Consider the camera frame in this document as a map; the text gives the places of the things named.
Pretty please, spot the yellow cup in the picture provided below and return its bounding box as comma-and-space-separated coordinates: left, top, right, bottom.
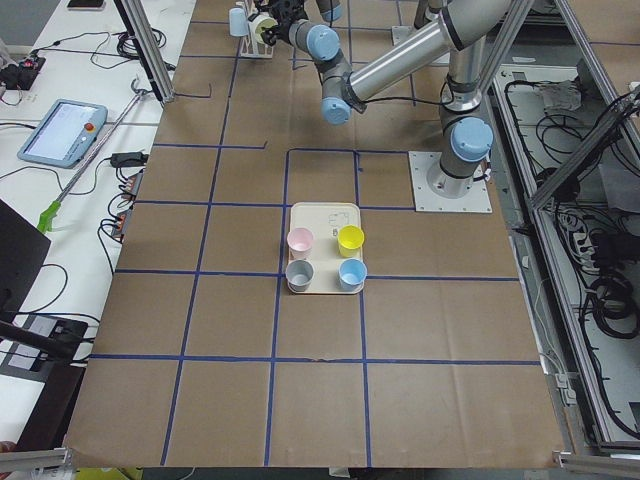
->
337, 225, 365, 258

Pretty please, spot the black power adapter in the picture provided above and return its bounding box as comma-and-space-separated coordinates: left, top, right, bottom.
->
109, 151, 149, 168

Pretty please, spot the pink cup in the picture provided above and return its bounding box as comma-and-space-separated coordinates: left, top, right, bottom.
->
287, 227, 314, 259

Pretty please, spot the red black device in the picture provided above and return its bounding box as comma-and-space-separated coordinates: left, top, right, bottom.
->
1, 55, 46, 91

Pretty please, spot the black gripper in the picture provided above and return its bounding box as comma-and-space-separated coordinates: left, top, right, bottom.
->
253, 0, 305, 45

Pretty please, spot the green handled reacher grabber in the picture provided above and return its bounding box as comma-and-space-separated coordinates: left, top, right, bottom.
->
37, 78, 150, 234

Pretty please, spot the cream plastic tray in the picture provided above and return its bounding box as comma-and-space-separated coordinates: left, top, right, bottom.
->
286, 202, 364, 295

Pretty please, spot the cream white cup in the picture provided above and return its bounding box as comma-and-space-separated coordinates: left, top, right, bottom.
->
248, 13, 277, 45

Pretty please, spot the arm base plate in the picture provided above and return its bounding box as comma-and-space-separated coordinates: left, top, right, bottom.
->
391, 26, 425, 52
408, 151, 493, 214

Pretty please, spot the black monitor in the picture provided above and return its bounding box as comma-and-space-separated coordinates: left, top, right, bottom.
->
1, 201, 50, 321

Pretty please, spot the grey cup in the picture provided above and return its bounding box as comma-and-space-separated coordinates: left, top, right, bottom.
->
285, 259, 315, 293

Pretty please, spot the aluminium frame post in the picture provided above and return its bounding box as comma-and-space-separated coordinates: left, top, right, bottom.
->
114, 0, 175, 105

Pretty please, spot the light blue cup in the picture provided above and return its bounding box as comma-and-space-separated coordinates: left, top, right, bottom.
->
229, 7, 249, 37
338, 258, 368, 292

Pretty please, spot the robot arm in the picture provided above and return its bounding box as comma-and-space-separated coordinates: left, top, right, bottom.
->
252, 1, 509, 125
414, 1, 533, 199

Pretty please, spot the white wire cup rack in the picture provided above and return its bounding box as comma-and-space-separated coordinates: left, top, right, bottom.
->
233, 1, 273, 59

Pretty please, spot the teach pendant tablet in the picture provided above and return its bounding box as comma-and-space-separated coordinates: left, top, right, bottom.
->
17, 99, 108, 168

